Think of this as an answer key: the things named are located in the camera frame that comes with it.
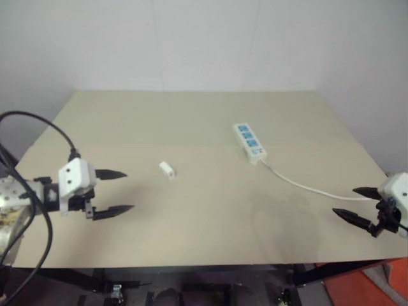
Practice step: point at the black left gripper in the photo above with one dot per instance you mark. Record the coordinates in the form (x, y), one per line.
(78, 201)

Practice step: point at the black caster wheel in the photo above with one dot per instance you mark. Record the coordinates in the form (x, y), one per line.
(116, 293)
(283, 298)

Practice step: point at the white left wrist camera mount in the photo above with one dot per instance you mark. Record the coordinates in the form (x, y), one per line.
(75, 173)

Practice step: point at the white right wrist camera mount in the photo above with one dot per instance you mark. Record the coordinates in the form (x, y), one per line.
(396, 188)

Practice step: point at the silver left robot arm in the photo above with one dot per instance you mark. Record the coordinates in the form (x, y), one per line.
(12, 204)

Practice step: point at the black table frame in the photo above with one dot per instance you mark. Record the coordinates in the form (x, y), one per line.
(191, 274)

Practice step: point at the white and blue power strip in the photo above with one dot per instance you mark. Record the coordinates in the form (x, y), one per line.
(249, 141)

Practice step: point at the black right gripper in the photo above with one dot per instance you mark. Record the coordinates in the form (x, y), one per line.
(387, 216)

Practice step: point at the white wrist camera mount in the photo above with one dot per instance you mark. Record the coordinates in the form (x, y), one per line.
(75, 173)
(396, 188)

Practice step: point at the orange box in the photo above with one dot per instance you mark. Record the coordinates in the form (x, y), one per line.
(363, 283)

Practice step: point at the small white plug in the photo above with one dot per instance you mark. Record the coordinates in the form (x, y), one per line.
(167, 171)

